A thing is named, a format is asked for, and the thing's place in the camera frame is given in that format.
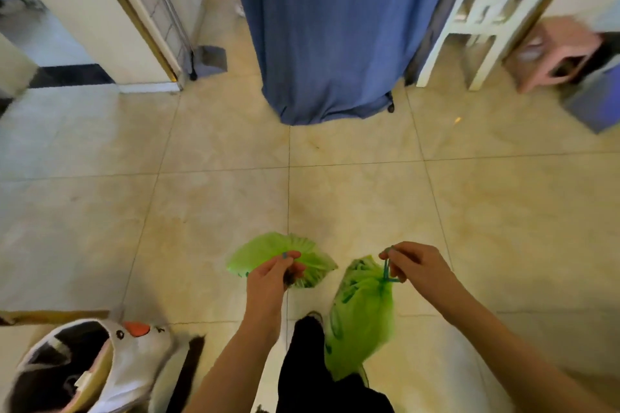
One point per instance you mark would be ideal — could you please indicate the person's right hand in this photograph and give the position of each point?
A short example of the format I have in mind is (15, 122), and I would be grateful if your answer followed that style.
(424, 270)

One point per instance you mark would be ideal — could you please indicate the person's left hand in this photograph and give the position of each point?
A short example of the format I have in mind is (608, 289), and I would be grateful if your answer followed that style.
(266, 289)

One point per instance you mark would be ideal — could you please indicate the person's left thumb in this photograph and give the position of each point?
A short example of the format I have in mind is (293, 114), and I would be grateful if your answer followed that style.
(296, 271)

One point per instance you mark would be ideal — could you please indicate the person's right thumb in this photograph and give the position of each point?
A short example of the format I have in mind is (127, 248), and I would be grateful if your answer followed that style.
(397, 250)

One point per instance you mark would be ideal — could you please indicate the person's right forearm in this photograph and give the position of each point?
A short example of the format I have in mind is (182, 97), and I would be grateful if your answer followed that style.
(513, 359)

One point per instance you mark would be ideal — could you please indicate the person's left forearm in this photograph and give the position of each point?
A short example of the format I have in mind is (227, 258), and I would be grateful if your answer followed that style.
(232, 369)

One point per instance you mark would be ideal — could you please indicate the person's grey shoe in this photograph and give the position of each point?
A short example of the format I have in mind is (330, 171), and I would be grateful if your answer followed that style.
(316, 315)

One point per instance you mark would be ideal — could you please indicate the person's black trousers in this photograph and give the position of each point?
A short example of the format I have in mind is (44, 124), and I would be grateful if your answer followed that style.
(305, 374)

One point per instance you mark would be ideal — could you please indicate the blue hanging curtain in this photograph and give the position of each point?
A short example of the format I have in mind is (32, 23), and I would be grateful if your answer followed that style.
(334, 25)

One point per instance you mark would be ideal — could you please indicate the blue storage box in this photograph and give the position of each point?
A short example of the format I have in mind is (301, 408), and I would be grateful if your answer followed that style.
(598, 100)

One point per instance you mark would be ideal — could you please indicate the pink plastic stool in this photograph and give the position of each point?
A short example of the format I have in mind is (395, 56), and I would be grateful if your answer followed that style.
(557, 47)

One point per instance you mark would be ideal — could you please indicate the white sliding door with grille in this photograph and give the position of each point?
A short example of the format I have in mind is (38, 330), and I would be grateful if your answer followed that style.
(145, 1)

